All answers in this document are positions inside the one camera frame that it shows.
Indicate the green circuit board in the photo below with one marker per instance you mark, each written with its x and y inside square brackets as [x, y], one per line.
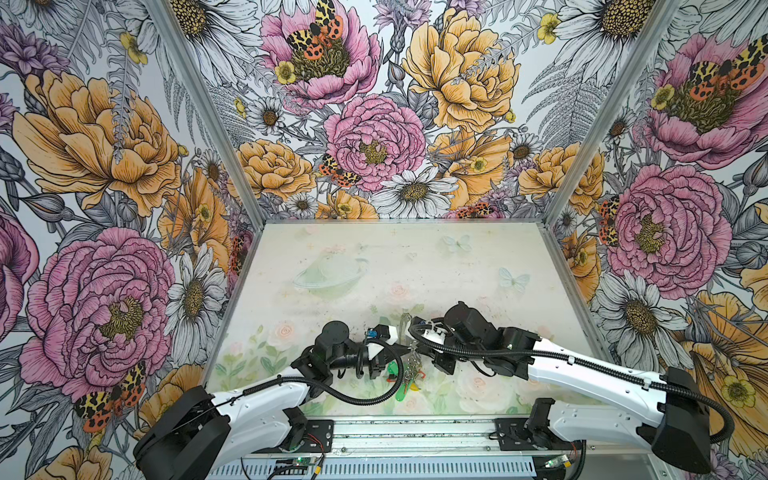
[297, 465]

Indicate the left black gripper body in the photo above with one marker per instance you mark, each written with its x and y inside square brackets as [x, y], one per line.
[357, 354]

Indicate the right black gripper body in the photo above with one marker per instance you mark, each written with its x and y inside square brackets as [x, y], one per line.
[447, 360]

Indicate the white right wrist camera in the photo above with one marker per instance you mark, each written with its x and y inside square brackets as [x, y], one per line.
[428, 334]

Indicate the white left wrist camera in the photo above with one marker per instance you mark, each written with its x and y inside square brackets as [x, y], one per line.
[386, 333]

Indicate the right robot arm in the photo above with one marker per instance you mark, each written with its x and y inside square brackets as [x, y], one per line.
[664, 414]

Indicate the aluminium front rail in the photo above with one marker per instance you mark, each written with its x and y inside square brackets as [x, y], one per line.
[412, 436]

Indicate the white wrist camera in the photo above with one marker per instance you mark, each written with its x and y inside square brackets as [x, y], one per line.
[428, 334]
[386, 333]

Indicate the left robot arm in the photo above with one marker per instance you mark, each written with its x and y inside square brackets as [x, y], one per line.
[202, 431]

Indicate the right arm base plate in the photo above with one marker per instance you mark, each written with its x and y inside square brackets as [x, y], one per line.
[513, 434]

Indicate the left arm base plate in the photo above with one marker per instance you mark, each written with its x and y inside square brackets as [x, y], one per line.
[316, 436]

